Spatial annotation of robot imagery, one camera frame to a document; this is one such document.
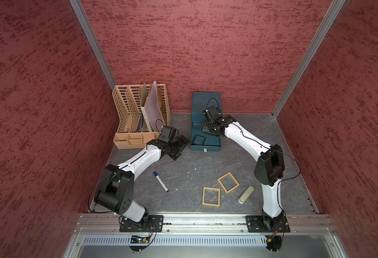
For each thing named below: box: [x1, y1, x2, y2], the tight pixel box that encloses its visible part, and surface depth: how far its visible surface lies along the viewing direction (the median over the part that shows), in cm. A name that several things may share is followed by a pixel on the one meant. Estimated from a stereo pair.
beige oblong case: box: [238, 185, 255, 205], surface depth 83 cm
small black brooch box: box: [191, 133, 207, 146], surface depth 100 cm
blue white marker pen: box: [153, 170, 170, 193], surface depth 89 cm
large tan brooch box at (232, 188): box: [217, 172, 241, 194], surface depth 88 cm
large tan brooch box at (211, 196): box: [201, 186, 221, 207], surface depth 84 cm
